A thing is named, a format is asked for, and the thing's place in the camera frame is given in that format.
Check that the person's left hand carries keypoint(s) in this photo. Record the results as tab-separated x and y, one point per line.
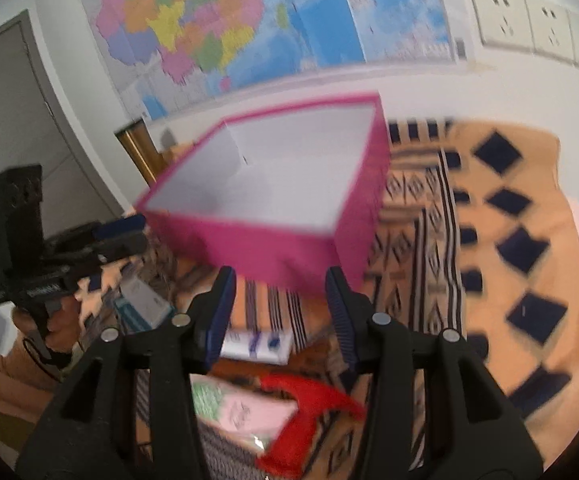
66	327

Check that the pink packet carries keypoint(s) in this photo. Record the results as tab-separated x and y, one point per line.
239	410

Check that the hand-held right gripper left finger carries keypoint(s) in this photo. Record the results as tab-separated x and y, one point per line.
219	310

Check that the small white box blue print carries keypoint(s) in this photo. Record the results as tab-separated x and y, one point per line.
249	345

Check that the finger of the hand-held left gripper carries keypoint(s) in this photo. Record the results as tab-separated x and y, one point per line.
119	226
124	247

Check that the orange patterned blanket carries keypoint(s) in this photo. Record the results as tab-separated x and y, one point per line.
469	285

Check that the white teal box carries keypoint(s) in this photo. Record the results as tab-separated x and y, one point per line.
142	300

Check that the gold metal tumbler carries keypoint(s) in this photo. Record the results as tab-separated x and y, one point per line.
139	152

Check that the colourful wall map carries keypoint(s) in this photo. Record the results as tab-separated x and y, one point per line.
194	35

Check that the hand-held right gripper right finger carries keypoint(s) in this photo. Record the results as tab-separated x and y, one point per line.
339	310

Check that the person's left forearm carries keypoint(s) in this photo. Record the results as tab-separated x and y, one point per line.
4	375

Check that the pink cardboard box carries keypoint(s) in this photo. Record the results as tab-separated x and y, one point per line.
269	250

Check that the grey door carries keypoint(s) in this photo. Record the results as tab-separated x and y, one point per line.
19	110

